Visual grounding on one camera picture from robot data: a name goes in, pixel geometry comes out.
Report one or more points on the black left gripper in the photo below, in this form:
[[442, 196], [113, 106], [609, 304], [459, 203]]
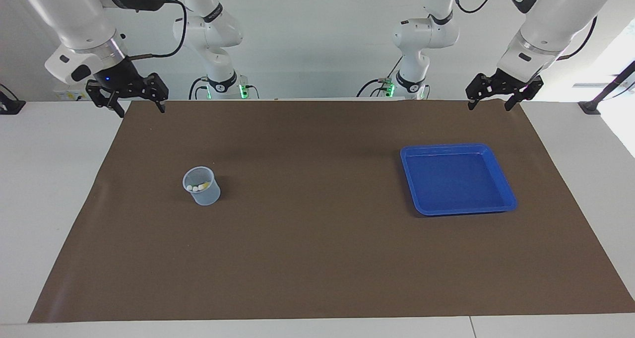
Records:
[[508, 84]]

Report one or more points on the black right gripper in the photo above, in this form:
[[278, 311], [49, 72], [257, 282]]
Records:
[[121, 77]]

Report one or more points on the translucent plastic cup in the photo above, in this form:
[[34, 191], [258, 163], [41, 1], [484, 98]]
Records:
[[207, 197]]

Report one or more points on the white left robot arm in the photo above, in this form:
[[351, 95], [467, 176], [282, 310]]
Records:
[[555, 15]]

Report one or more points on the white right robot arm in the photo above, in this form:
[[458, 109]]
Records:
[[79, 20]]

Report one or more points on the blue plastic tray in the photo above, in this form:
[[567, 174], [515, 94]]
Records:
[[456, 179]]

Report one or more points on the black stand with pole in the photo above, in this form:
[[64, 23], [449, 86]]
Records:
[[590, 107]]

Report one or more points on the black table clamp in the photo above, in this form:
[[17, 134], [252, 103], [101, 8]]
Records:
[[10, 105]]

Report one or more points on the brown table mat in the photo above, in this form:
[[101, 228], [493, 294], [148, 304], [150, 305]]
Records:
[[317, 258]]

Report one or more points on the white wall socket box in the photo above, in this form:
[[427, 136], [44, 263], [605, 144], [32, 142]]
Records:
[[67, 96]]

